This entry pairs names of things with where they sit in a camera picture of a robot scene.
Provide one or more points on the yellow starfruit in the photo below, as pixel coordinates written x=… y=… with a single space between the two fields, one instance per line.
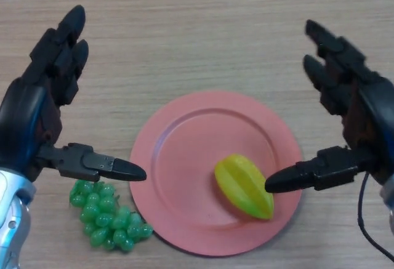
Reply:
x=240 y=186

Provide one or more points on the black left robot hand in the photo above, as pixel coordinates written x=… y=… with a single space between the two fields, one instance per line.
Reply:
x=21 y=118

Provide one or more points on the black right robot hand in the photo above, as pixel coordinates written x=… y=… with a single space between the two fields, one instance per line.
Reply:
x=375 y=115

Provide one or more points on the green grape bunch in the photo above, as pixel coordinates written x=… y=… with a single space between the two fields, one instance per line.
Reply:
x=101 y=219

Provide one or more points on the pink round plate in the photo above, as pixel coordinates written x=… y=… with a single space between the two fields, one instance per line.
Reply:
x=184 y=164

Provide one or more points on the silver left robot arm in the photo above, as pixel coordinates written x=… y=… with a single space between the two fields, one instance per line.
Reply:
x=12 y=223

